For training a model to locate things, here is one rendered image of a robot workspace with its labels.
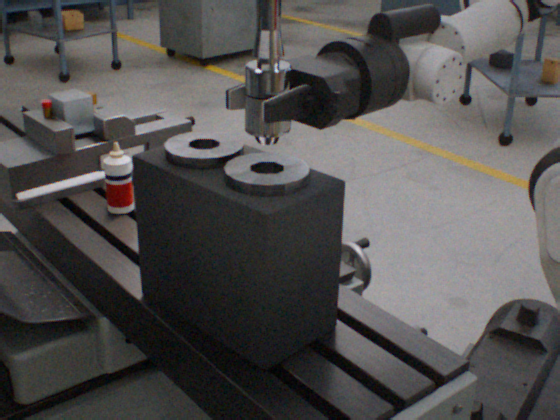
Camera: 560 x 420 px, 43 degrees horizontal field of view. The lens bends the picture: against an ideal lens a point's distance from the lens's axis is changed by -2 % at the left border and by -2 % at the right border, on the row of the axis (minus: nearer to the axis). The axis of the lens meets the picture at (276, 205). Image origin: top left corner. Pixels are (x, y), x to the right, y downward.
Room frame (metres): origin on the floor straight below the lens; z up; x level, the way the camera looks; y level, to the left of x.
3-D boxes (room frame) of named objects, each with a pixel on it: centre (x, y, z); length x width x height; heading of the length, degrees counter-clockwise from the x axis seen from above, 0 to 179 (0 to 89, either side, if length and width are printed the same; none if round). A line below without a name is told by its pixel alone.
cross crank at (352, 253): (1.36, -0.14, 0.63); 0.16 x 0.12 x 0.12; 129
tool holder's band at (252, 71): (0.71, 0.01, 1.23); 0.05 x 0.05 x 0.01
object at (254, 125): (0.71, 0.01, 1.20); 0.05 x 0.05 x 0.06
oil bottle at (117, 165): (1.02, 0.24, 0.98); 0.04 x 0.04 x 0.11
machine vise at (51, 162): (1.18, 0.32, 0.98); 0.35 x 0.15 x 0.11; 132
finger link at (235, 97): (0.74, 0.03, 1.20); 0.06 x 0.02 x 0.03; 134
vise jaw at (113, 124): (1.20, 0.30, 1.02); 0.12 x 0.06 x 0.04; 42
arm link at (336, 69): (0.78, -0.05, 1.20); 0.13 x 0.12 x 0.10; 44
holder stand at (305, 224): (0.75, 0.05, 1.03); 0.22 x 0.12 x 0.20; 47
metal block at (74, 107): (1.16, 0.35, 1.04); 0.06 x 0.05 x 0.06; 42
